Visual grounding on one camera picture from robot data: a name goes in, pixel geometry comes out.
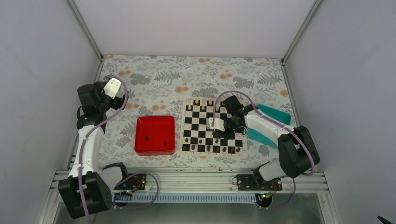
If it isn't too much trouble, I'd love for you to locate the light wooden chess pieces row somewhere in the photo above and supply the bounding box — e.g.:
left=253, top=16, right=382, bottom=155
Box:
left=185, top=98, right=226, bottom=113

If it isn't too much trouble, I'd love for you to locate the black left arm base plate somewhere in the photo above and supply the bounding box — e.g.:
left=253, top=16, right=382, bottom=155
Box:
left=115, top=174, right=147, bottom=195

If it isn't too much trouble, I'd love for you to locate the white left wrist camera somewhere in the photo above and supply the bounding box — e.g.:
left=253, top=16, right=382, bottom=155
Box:
left=103, top=78, right=121, bottom=99

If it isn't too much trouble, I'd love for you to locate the red plastic tray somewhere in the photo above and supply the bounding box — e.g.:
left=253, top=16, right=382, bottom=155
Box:
left=134, top=115, right=176, bottom=156

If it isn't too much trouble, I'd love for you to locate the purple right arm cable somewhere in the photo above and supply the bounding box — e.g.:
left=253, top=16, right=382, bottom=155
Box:
left=212, top=90, right=316, bottom=211

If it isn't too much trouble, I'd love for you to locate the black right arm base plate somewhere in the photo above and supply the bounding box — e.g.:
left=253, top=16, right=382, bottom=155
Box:
left=231, top=174, right=283, bottom=191

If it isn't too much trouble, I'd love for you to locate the floral patterned table mat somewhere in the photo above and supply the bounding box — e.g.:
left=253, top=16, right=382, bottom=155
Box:
left=99, top=55, right=293, bottom=168

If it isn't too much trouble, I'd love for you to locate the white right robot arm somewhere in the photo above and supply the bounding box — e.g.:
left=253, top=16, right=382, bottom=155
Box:
left=207, top=95, right=320, bottom=190

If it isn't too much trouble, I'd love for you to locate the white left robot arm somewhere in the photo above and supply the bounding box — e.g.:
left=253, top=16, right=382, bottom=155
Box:
left=57, top=78, right=130, bottom=219

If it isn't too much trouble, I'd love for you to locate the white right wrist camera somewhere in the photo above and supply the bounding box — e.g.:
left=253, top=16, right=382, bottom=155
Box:
left=206, top=117, right=225, bottom=131

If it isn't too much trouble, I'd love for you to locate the teal plastic tray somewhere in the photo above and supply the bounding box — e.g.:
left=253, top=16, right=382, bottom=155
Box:
left=246, top=104, right=291, bottom=148

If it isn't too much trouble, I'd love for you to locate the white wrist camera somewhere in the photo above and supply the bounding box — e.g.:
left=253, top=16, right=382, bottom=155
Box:
left=206, top=117, right=225, bottom=131
left=103, top=78, right=121, bottom=99

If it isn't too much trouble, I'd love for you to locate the black and white chessboard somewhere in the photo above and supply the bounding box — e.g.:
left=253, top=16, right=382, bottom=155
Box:
left=179, top=97, right=248, bottom=159

